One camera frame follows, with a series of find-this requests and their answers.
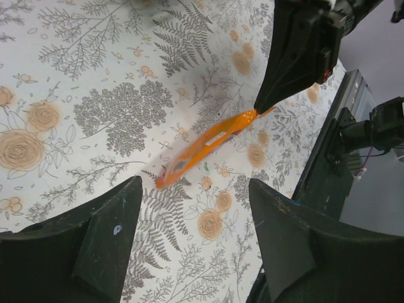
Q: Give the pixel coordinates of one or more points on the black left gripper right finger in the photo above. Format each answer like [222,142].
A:
[309,257]

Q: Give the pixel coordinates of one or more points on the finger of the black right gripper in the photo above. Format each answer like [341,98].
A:
[281,79]

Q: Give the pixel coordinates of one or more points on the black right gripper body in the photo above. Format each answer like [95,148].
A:
[317,30]

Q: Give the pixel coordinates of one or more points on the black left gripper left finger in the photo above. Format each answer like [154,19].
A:
[80,255]

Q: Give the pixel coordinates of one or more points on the orange long snack packet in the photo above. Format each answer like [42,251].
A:
[206,144]

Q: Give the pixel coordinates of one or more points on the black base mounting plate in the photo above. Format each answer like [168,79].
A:
[326,180]

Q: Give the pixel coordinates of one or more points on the floral tablecloth mat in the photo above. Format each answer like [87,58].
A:
[93,92]

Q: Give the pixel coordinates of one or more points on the aluminium frame rail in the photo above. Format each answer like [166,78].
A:
[354,94]

